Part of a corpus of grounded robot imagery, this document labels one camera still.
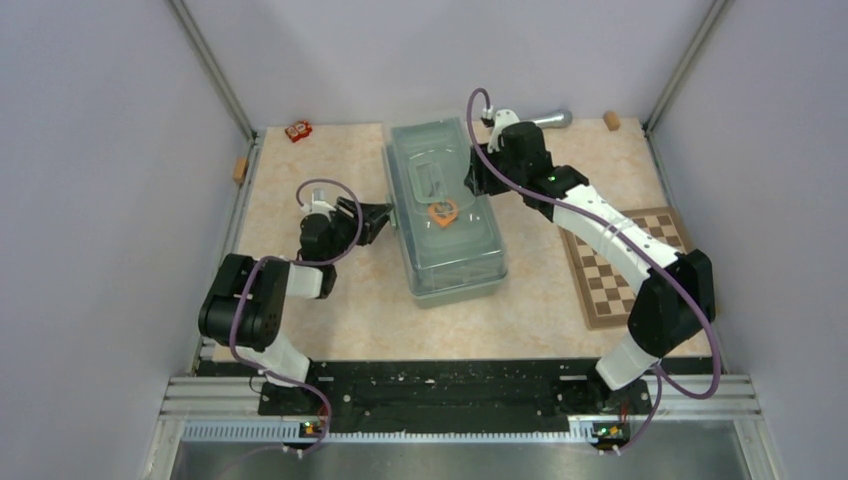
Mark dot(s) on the wooden block left rail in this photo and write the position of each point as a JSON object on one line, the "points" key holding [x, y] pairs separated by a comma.
{"points": [[240, 170]]}

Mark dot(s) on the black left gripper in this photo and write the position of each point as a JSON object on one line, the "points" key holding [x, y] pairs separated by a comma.
{"points": [[375, 218]]}

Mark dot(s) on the orange tape measure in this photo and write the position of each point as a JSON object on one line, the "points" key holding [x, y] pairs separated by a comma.
{"points": [[443, 213]]}

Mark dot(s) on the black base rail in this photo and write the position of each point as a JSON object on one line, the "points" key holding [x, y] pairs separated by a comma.
{"points": [[469, 396]]}

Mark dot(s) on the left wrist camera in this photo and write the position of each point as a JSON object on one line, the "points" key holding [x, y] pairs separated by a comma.
{"points": [[318, 204]]}

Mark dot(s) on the wooden block back right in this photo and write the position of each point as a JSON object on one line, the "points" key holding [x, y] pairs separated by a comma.
{"points": [[612, 120]]}

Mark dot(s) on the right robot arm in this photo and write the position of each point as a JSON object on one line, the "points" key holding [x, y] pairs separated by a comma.
{"points": [[674, 291]]}

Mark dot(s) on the red owl toy block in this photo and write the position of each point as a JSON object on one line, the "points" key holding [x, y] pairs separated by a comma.
{"points": [[298, 131]]}

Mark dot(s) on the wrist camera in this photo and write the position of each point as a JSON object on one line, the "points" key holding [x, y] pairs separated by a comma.
{"points": [[497, 121], [318, 204]]}

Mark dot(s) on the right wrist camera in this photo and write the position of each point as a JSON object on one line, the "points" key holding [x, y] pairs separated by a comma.
{"points": [[497, 121]]}

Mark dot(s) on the silver metal cylinder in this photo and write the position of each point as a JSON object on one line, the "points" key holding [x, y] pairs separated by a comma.
{"points": [[560, 119]]}

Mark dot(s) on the translucent green plastic toolbox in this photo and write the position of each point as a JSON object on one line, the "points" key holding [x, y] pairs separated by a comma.
{"points": [[451, 243]]}

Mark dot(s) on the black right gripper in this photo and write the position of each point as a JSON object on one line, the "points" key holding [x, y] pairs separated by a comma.
{"points": [[477, 179]]}

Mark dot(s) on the wooden chessboard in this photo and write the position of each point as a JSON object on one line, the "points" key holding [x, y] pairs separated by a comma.
{"points": [[605, 297]]}

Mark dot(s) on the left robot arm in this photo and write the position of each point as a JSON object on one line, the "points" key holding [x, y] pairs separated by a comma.
{"points": [[243, 309]]}

